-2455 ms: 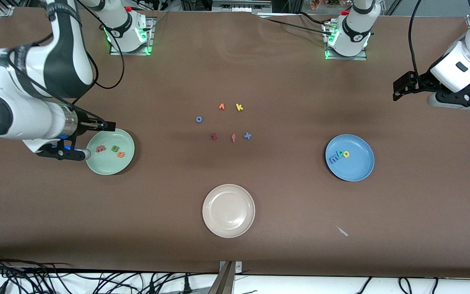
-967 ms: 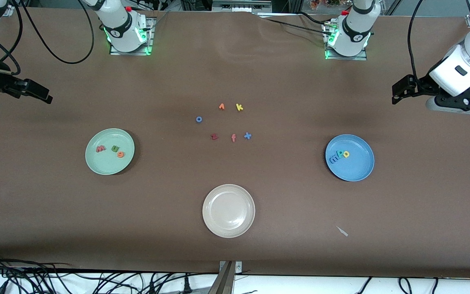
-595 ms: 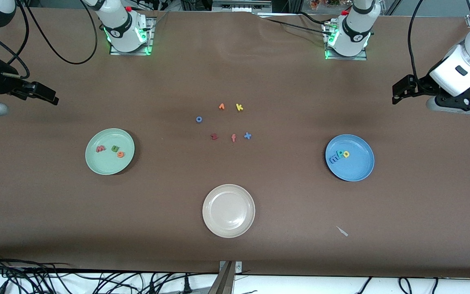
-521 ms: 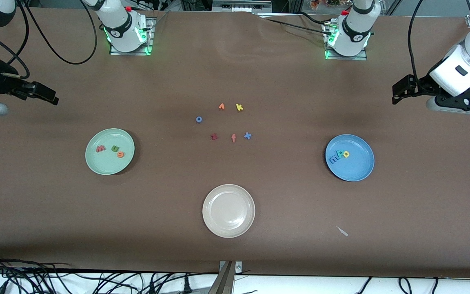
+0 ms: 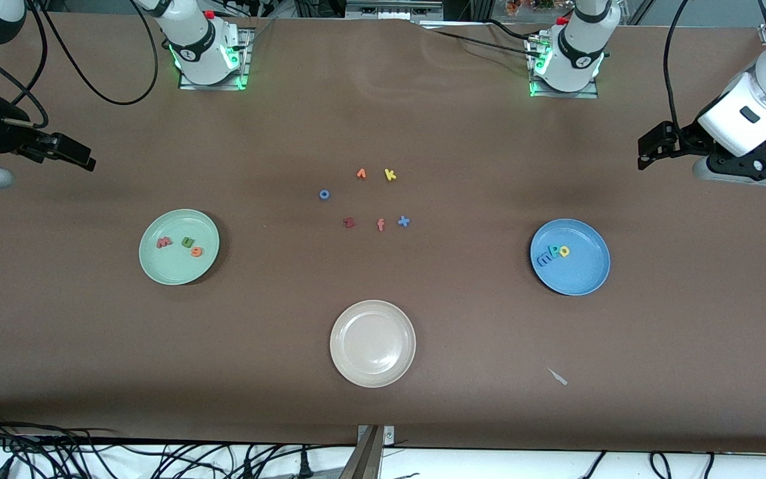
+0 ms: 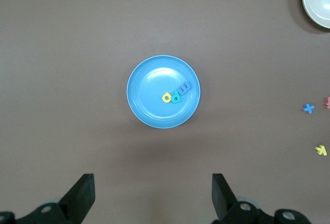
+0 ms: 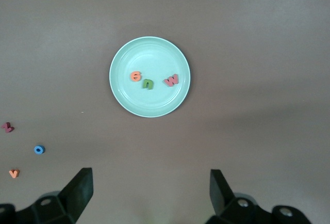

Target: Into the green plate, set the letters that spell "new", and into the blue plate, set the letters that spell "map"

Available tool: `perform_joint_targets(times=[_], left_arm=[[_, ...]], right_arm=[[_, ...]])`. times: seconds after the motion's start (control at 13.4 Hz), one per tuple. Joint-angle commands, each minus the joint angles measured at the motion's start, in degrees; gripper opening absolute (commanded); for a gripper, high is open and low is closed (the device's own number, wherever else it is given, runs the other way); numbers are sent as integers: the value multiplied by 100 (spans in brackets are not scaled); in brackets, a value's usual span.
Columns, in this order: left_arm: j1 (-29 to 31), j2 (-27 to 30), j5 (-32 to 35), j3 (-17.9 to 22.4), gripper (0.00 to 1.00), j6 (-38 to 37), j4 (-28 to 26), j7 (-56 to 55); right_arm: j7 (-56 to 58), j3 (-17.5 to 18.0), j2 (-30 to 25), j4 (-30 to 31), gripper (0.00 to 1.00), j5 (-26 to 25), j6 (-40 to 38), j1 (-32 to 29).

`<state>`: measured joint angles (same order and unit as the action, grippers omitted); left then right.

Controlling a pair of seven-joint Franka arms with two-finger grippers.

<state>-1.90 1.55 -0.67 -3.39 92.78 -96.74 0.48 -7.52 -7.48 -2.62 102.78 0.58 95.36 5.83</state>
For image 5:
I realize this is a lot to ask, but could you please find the metal table edge bracket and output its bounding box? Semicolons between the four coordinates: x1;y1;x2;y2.
339;424;396;479

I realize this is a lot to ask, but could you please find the beige plate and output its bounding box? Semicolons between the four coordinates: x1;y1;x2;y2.
330;300;417;389

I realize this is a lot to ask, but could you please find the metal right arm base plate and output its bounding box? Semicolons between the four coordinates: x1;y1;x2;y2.
178;29;253;91

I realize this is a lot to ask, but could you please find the black cable on table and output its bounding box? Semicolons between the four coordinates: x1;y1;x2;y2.
416;18;545;61

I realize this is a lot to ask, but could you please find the blue plate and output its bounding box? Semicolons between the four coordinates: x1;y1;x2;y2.
530;218;611;296

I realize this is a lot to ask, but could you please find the black floor cable tangle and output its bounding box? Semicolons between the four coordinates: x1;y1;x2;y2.
0;411;357;479

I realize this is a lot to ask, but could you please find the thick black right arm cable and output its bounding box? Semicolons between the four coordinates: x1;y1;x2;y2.
37;0;160;106

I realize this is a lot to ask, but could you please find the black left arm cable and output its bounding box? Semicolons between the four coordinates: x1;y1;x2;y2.
663;0;687;124

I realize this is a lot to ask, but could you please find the aluminium frame profile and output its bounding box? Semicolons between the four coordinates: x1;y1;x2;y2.
344;0;444;21

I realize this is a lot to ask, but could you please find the light green plate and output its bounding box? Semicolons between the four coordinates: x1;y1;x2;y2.
139;209;220;286

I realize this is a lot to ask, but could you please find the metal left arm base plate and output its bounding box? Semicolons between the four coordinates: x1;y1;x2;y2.
528;39;600;100

